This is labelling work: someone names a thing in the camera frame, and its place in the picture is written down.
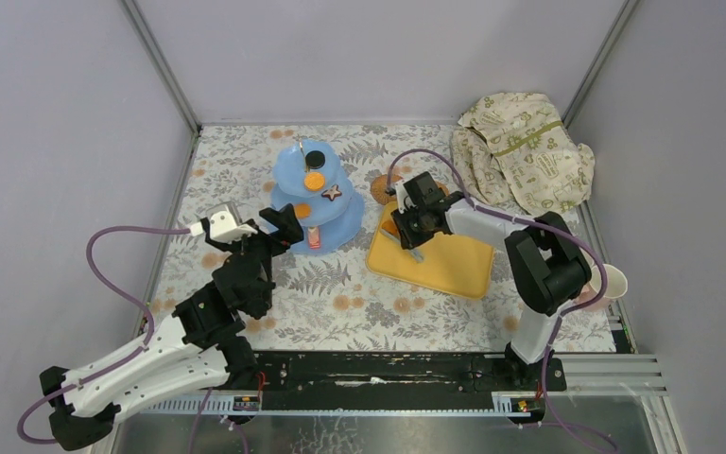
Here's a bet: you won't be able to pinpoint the blue three-tier cake stand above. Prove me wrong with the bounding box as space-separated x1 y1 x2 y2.
270 138 365 255

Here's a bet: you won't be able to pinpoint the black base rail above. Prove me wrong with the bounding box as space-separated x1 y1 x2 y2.
239 350 567 395

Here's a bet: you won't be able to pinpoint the pink cake slice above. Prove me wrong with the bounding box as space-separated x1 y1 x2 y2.
306 226 321 250

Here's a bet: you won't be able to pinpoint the black round cookie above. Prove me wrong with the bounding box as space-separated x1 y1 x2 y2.
304 150 326 170

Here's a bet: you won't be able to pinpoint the star shaped cookie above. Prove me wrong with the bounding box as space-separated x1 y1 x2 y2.
321 183 343 202

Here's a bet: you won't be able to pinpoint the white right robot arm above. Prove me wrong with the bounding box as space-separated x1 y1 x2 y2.
386 172 596 390

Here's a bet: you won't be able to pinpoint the floral tablecloth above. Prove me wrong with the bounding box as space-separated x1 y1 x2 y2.
144 124 618 354

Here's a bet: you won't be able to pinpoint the woven rattan coaster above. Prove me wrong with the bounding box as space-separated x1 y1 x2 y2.
370 174 395 205

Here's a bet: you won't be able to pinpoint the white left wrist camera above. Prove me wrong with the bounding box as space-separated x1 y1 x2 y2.
188 201 258 244

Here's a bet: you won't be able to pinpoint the light blue tongs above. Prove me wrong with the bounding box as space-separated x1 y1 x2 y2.
379 229 424 263

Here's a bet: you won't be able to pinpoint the orange round cookie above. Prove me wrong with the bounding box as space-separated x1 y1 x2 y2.
380 219 399 237

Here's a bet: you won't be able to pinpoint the yellow serving tray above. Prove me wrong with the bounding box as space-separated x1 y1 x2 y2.
366 230 494 300

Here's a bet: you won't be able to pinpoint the printed cloth bag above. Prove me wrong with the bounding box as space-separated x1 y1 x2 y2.
451 92 596 217

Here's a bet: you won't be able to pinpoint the orange waffle cookie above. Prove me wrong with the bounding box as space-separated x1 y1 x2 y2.
303 171 325 192

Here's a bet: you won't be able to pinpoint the orange flower cookie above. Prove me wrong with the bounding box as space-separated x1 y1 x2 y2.
294 203 311 219

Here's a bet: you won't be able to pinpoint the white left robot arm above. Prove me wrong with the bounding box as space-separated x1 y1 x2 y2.
39 204 303 451

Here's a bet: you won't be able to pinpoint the pink paper cup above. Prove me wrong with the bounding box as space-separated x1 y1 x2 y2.
575 264 628 311

